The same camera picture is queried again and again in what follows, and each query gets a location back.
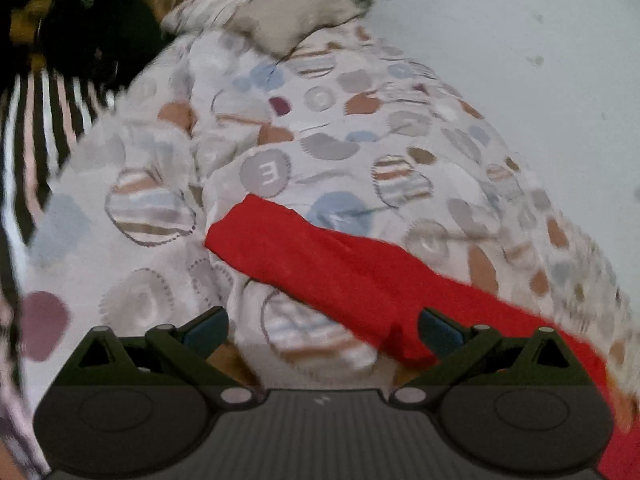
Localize black and white striped cloth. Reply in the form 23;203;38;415
0;66;123;253

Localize striped beige pillow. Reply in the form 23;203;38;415
159;0;373;60

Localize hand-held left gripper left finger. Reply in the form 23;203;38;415
50;306;262;409

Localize yellow object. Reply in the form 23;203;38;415
9;0;53;45

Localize dark bag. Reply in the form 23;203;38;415
37;0;168;88

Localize circle print bed sheet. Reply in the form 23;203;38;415
0;24;638;480

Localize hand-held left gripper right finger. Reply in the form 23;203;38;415
390;306;597;409

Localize red cloth garment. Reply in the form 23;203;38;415
204;192;640;480

